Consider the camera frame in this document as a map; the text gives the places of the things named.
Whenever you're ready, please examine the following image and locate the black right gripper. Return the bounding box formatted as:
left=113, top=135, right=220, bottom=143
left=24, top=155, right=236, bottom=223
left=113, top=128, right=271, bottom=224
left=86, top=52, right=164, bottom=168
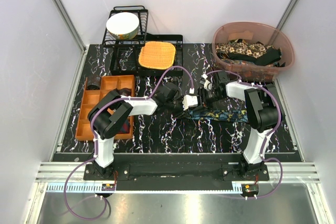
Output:
left=190, top=87, right=225, bottom=114

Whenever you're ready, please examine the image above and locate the blue floral patterned tie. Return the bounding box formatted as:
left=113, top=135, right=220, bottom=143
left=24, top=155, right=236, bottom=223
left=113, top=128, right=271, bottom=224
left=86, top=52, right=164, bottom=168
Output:
left=185, top=109, right=248, bottom=123

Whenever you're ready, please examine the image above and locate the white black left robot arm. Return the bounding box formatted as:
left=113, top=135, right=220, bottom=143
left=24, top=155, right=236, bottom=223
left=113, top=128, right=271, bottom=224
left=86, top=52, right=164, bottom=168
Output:
left=88, top=82, right=183, bottom=180

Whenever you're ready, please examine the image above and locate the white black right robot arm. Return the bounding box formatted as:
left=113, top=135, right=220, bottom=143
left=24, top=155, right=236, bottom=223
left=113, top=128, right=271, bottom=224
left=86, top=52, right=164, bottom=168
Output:
left=196, top=70, right=284, bottom=180

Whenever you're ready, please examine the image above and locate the pile of patterned ties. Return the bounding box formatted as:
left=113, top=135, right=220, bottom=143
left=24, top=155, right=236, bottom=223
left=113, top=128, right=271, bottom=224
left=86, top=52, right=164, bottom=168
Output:
left=215, top=39, right=286, bottom=67

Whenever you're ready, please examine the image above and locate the maroon dark green rolled tie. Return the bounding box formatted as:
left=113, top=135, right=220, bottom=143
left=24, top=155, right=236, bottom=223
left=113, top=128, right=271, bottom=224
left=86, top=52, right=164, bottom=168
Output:
left=117, top=88, right=132, bottom=97

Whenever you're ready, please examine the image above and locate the orange woven mat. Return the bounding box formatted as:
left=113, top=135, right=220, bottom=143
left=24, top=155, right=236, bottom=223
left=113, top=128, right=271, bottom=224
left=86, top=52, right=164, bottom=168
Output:
left=139, top=41, right=176, bottom=70

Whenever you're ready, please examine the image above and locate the maroon blue striped rolled tie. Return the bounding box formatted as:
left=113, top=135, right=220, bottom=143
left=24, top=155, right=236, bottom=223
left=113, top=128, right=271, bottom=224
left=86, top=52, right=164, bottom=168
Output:
left=119, top=120, right=131, bottom=134

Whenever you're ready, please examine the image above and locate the pink translucent plastic tub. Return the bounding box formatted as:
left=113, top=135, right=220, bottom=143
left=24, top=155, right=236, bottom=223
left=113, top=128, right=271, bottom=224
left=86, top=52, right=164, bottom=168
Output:
left=212, top=22, right=295, bottom=82

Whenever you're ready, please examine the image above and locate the wooden compartment organizer box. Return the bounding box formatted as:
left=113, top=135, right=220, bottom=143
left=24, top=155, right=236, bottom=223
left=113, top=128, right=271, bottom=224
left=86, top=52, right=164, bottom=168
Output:
left=75, top=75, right=135, bottom=141

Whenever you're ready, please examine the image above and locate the dark blue patterned rolled tie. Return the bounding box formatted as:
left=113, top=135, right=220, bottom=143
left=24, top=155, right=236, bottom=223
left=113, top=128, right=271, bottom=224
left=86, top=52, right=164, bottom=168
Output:
left=86, top=76, right=101, bottom=90

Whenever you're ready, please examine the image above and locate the white ceramic bowl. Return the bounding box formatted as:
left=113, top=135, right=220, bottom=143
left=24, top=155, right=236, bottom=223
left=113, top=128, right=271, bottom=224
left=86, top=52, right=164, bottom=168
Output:
left=106, top=12, right=140, bottom=40

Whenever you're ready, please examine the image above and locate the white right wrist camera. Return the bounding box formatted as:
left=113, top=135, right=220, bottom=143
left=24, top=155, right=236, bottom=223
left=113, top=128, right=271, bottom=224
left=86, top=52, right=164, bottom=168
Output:
left=200, top=74, right=213, bottom=91

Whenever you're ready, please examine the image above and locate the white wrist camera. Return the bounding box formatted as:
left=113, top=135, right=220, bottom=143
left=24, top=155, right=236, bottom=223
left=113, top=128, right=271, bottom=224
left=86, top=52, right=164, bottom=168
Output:
left=182, top=94, right=198, bottom=111
left=200, top=74, right=213, bottom=91

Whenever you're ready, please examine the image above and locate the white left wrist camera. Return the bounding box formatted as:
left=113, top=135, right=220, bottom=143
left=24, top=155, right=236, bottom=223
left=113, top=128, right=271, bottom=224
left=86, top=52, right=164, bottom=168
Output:
left=182, top=94, right=198, bottom=111

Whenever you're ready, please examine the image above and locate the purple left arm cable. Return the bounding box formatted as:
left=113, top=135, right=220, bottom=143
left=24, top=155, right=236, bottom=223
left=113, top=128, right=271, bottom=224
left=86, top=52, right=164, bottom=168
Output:
left=64, top=65, right=196, bottom=221

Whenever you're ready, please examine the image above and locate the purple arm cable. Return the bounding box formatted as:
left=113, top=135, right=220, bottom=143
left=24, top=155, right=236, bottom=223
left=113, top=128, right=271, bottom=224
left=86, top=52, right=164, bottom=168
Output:
left=204, top=70, right=284, bottom=200
left=64, top=65, right=196, bottom=221

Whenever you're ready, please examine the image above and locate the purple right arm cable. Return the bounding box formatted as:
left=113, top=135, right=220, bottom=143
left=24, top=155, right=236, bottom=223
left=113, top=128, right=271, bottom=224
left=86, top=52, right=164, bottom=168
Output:
left=204, top=70, right=284, bottom=200

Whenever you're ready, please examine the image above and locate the black wire dish rack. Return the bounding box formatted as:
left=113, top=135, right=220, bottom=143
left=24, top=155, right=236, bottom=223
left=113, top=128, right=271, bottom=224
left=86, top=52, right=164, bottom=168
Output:
left=102, top=5, right=183, bottom=77

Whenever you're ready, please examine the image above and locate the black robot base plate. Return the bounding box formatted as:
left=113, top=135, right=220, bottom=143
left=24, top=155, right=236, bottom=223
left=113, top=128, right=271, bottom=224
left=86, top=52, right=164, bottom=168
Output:
left=83, top=162, right=270, bottom=182

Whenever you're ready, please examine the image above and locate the aluminium frame rail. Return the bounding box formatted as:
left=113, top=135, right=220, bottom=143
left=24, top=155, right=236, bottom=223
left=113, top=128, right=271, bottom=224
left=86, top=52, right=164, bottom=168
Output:
left=36, top=162, right=320, bottom=183

